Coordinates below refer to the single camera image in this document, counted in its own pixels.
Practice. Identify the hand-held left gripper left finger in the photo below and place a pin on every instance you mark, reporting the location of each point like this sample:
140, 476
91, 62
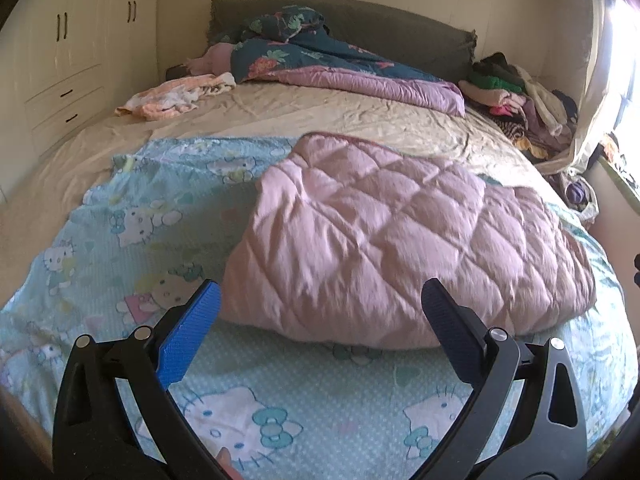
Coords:
192, 332

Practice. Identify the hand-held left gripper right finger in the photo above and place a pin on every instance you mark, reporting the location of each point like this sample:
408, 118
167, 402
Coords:
447, 332

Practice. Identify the pink quilted jacket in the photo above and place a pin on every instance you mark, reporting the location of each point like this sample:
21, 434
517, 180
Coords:
400, 240

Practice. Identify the bag of clothes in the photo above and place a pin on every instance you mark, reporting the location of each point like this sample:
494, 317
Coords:
577, 195

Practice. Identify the pile of mixed clothes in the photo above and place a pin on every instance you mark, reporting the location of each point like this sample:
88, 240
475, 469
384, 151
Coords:
520, 100

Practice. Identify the person's left hand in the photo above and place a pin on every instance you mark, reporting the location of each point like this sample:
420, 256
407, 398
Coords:
227, 465

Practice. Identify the blue cartoon print blanket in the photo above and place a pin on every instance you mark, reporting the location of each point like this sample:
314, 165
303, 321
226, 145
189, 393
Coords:
125, 220

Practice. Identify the bed with beige sheet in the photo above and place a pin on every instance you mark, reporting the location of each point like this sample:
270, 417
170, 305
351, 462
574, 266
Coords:
350, 115

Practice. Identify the peach and white cloth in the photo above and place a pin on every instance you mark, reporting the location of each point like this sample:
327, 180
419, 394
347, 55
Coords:
170, 95

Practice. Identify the pink pillow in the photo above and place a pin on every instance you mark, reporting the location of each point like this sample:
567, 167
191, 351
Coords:
212, 57

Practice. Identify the cream curtain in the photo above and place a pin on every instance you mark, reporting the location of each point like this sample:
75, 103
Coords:
595, 75

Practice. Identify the cream wardrobe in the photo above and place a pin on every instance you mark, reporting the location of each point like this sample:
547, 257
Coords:
65, 60

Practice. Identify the dark floral quilt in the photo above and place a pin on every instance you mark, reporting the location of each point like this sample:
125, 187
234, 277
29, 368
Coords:
320, 57

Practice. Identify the grey headboard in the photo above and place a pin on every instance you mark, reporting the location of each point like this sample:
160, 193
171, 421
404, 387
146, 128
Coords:
390, 25

